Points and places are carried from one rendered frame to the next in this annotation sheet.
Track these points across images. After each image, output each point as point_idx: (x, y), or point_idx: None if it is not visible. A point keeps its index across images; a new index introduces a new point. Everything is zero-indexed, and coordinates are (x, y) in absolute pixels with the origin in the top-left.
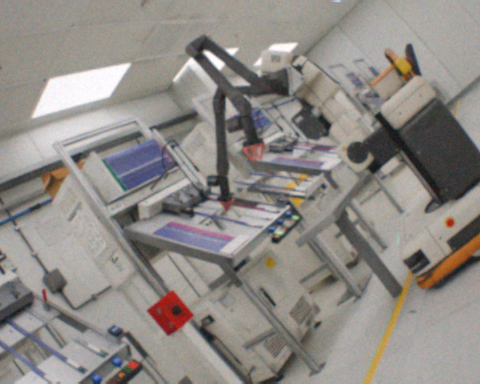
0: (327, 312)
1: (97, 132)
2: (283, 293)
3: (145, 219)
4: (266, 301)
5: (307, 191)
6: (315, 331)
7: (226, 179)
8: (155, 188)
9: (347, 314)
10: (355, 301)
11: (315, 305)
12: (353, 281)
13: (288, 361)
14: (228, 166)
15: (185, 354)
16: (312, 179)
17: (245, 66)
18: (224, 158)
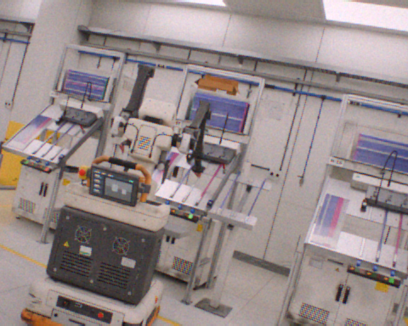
0: (205, 295)
1: (218, 74)
2: (186, 247)
3: None
4: (170, 236)
5: (209, 214)
6: (180, 285)
7: (195, 160)
8: (211, 132)
9: (166, 292)
10: (181, 299)
11: (197, 278)
12: (212, 300)
13: (156, 272)
14: (201, 154)
15: None
16: (252, 221)
17: (129, 100)
18: (195, 147)
